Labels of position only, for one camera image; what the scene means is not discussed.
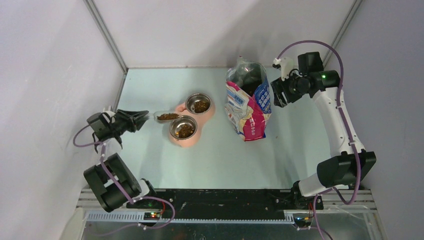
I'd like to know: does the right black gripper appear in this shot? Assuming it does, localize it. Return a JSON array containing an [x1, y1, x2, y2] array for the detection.
[[271, 69, 309, 108]]

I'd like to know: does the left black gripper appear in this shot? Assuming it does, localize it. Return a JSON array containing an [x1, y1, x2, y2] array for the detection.
[[108, 109, 150, 136]]

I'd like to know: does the clear plastic scoop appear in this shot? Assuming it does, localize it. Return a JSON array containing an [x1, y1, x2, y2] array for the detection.
[[147, 110, 182, 124]]

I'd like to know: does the pink pet food bag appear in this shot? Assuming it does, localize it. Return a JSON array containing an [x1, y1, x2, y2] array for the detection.
[[224, 56, 272, 142]]

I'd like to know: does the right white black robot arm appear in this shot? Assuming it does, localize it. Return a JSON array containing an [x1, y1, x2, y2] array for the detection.
[[270, 51, 377, 209]]

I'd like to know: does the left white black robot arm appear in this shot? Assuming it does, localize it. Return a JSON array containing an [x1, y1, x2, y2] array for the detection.
[[83, 109, 158, 213]]

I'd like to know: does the brown kibble pet food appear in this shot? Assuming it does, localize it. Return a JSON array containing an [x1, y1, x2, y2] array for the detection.
[[156, 113, 180, 121]]

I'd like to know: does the near steel bowl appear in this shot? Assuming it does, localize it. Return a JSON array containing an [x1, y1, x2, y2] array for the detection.
[[169, 115, 198, 140]]

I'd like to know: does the steel bowl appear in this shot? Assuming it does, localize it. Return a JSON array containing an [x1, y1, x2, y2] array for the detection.
[[169, 115, 198, 140], [185, 93, 212, 114]]

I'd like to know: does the far steel bowl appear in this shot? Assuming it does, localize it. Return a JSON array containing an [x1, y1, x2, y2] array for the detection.
[[185, 93, 212, 114]]

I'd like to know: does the pink double bowl feeder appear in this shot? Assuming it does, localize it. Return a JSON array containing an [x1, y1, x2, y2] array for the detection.
[[168, 92, 216, 148]]

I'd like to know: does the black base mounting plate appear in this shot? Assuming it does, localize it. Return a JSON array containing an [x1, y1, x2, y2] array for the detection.
[[126, 188, 324, 221]]

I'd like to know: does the left controller board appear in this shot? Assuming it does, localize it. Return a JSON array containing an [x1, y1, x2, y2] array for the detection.
[[143, 212, 162, 221]]

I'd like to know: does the controller board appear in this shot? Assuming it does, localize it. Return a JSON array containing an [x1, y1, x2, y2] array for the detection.
[[143, 212, 162, 221], [293, 217, 314, 229]]

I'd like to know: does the right controller board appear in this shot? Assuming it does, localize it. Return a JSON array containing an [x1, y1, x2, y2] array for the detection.
[[293, 217, 314, 229]]

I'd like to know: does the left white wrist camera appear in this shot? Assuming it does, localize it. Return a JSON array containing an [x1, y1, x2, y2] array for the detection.
[[102, 105, 116, 118]]

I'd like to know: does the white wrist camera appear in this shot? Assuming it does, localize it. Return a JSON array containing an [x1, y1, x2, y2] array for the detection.
[[272, 57, 294, 82], [102, 105, 116, 118]]

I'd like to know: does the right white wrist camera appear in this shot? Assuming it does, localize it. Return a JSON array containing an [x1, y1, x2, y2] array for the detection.
[[272, 57, 294, 82]]

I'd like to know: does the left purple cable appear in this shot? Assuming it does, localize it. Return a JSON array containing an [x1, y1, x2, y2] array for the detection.
[[72, 124, 176, 231]]

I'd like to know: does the purple cable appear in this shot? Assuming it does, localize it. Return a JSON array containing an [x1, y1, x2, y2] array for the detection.
[[276, 40, 363, 240], [72, 124, 176, 231]]

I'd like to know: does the right corner aluminium post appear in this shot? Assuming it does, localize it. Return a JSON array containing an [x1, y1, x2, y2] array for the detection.
[[330, 0, 364, 49]]

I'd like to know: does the corner aluminium post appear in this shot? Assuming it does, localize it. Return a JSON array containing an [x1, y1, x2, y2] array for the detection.
[[330, 0, 364, 49], [83, 0, 129, 74]]

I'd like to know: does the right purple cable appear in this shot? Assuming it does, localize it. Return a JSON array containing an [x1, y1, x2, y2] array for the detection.
[[276, 40, 363, 240]]

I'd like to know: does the left corner aluminium post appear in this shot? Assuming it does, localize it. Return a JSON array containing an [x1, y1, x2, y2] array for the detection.
[[83, 0, 129, 74]]

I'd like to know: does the aluminium front frame rail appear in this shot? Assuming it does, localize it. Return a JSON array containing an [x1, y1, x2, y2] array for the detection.
[[76, 188, 379, 223]]

